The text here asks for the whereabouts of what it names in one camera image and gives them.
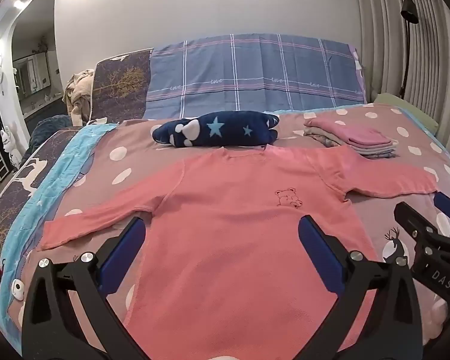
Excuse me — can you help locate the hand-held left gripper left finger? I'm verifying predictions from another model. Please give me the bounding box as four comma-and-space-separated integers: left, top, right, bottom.
20, 217, 147, 360

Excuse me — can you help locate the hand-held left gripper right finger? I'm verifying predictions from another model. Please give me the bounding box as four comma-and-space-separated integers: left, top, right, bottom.
298, 215, 424, 360

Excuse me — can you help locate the pink sweater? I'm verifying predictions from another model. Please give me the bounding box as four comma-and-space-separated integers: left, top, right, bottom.
35, 145, 440, 360

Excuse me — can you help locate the beige clothes pile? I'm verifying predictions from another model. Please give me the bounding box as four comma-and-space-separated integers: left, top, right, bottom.
62, 69, 96, 126

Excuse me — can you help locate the pink polka dot bedsheet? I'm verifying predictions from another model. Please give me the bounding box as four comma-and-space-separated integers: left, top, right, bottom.
7, 105, 450, 360

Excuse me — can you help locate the small white device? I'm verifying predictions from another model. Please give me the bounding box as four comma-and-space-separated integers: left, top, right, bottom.
9, 278, 26, 302

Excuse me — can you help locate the green pillow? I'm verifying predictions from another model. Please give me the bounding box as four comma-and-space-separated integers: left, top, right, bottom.
373, 92, 439, 132

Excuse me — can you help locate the dark deer print quilt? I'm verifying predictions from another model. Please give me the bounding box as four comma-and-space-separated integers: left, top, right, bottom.
0, 129, 79, 293

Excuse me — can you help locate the dark teal blanket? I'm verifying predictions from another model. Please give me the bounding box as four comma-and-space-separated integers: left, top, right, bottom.
28, 114, 74, 147

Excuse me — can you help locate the grey curtain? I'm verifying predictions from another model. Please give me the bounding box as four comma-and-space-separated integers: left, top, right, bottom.
354, 0, 450, 151

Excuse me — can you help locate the purple polka dot pillow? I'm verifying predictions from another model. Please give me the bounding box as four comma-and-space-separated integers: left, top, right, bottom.
347, 43, 368, 102

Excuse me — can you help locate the navy star-pattern plush pillow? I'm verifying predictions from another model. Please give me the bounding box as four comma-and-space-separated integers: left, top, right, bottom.
152, 110, 281, 148

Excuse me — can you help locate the white cat figure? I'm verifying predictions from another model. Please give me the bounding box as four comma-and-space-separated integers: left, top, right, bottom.
0, 124, 27, 169

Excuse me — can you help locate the dark tree print pillow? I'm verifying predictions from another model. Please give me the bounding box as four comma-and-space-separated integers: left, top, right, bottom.
87, 48, 154, 124

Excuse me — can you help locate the blue plaid pillow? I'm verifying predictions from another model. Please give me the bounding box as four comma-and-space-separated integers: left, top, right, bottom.
142, 33, 366, 121

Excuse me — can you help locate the black floor lamp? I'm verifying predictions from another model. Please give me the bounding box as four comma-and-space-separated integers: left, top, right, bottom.
397, 0, 421, 100

